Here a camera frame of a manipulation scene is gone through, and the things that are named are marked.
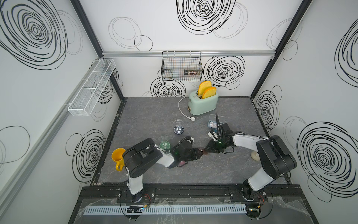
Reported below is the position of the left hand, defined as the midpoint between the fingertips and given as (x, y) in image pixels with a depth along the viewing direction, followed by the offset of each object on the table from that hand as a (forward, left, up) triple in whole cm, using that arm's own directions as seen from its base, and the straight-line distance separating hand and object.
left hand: (202, 154), depth 86 cm
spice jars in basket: (+43, +9, +31) cm, 54 cm away
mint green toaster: (+34, +3, +8) cm, 35 cm away
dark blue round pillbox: (+19, +16, -1) cm, 24 cm away
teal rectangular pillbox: (+25, -9, 0) cm, 26 cm away
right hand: (+3, -3, -1) cm, 4 cm away
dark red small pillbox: (+2, -1, 0) cm, 2 cm away
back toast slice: (+43, -1, +20) cm, 47 cm away
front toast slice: (+38, -5, +19) cm, 42 cm away
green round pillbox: (+7, +25, -1) cm, 26 cm away
